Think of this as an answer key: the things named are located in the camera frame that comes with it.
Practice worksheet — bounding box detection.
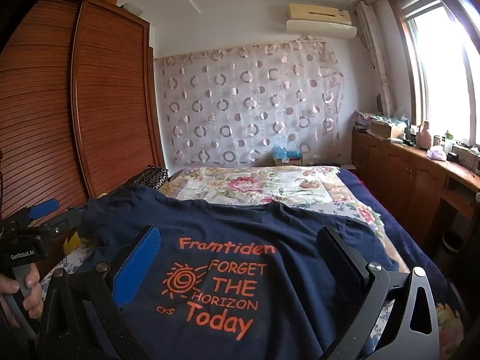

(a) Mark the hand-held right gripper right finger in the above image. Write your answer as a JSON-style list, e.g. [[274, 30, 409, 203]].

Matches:
[[317, 227, 440, 360]]

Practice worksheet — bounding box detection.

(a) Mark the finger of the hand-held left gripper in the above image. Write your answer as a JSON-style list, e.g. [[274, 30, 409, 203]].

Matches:
[[7, 198, 60, 229], [39, 206, 84, 235]]

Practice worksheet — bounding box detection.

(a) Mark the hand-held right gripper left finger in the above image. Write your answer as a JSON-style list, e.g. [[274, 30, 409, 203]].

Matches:
[[37, 226, 163, 360]]

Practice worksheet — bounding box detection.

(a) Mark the navy printed t-shirt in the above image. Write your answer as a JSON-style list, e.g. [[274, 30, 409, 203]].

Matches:
[[77, 185, 400, 360]]

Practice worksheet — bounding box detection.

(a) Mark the person's left hand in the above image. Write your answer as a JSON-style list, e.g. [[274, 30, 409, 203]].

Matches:
[[0, 262, 44, 321]]

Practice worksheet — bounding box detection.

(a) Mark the yellow cushion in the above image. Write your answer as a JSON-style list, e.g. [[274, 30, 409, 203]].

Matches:
[[62, 229, 102, 259]]

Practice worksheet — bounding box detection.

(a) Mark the navy blanket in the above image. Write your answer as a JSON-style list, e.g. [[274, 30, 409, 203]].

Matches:
[[335, 167, 451, 308]]

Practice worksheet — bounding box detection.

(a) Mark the dark patterned pillow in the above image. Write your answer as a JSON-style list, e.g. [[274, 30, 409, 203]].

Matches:
[[127, 165, 170, 192]]

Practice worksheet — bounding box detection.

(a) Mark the wooden sideboard cabinet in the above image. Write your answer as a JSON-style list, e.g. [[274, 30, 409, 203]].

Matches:
[[350, 129, 480, 271]]

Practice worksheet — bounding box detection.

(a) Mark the pink floral pillow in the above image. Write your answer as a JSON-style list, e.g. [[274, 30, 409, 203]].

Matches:
[[167, 163, 466, 349]]

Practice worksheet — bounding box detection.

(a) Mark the dark trash bin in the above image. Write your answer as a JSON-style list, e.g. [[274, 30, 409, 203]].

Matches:
[[442, 230, 463, 254]]

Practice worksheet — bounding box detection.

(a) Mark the blue plastic bag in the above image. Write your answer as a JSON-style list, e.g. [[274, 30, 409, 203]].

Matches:
[[271, 144, 304, 160]]

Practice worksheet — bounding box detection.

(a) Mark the brown wooden wardrobe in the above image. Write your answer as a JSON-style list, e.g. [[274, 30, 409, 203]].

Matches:
[[0, 0, 167, 282]]

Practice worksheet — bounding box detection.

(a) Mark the flat cardboard box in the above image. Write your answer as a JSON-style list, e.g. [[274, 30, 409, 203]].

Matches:
[[369, 120, 406, 139]]

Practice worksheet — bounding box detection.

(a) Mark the stack of folded cloths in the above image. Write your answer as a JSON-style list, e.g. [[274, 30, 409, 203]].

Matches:
[[354, 110, 376, 132]]

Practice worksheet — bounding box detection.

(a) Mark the pink bottle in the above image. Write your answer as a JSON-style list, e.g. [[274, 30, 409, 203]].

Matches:
[[419, 121, 433, 150]]

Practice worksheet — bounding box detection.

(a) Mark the sheer curtain with circles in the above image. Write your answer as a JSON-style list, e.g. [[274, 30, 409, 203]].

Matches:
[[152, 37, 346, 167]]

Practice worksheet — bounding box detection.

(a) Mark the window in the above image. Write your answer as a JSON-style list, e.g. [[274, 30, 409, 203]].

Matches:
[[390, 0, 480, 151]]

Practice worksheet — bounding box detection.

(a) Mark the white window curtain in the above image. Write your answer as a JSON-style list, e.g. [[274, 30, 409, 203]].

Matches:
[[354, 0, 394, 117]]

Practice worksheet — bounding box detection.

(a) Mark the white air conditioner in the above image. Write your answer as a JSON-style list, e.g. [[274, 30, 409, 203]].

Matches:
[[286, 3, 358, 40]]

